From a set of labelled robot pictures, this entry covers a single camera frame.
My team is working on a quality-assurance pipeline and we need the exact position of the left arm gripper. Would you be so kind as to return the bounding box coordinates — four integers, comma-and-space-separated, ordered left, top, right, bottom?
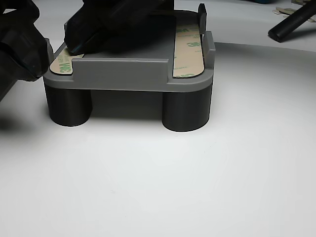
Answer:
64, 0, 177, 56

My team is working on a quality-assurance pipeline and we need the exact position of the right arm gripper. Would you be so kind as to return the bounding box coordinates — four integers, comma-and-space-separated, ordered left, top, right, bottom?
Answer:
0, 0, 49, 103

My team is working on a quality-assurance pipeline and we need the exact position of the tape strip with 3M liner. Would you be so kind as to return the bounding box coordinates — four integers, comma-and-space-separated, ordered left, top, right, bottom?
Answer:
172, 24, 204, 79
49, 46, 84, 75

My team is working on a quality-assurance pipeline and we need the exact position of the black cylindrical fixture leg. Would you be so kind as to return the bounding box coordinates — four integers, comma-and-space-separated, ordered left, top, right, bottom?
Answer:
45, 83, 93, 127
161, 82, 213, 132

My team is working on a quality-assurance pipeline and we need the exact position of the black upright clip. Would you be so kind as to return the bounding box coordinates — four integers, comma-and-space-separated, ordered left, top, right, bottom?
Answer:
198, 2, 208, 34

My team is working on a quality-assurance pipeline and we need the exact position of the black cylindrical rod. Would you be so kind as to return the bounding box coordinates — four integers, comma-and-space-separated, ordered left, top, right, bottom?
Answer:
268, 4, 316, 43

